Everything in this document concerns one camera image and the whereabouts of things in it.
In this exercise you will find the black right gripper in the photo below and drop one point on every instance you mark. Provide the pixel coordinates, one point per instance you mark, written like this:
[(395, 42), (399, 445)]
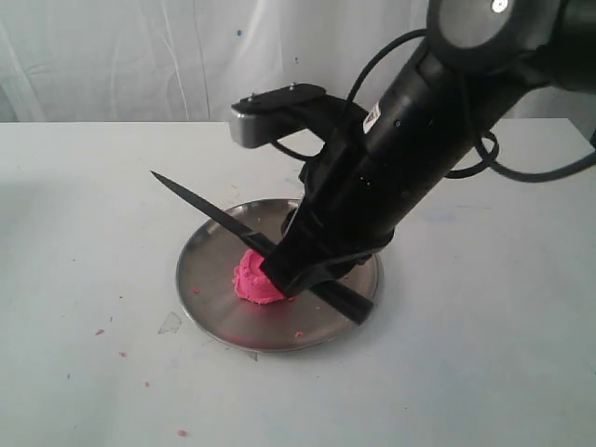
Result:
[(332, 230)]

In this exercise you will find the black knife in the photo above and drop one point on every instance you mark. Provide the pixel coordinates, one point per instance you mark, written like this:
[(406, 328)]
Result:
[(347, 302)]

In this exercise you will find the pink clay lump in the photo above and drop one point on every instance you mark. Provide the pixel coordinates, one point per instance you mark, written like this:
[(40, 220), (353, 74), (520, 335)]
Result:
[(252, 285)]

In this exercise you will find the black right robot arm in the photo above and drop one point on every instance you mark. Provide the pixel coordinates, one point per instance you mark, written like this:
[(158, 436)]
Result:
[(475, 61)]

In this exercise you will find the round steel plate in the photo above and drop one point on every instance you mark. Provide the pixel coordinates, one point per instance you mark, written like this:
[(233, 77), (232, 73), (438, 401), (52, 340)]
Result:
[(204, 280)]

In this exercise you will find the white backdrop curtain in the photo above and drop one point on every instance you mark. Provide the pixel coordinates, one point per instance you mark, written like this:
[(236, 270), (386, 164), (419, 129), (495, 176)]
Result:
[(182, 60)]

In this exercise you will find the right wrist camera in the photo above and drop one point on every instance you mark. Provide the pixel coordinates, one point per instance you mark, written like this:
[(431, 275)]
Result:
[(273, 115)]

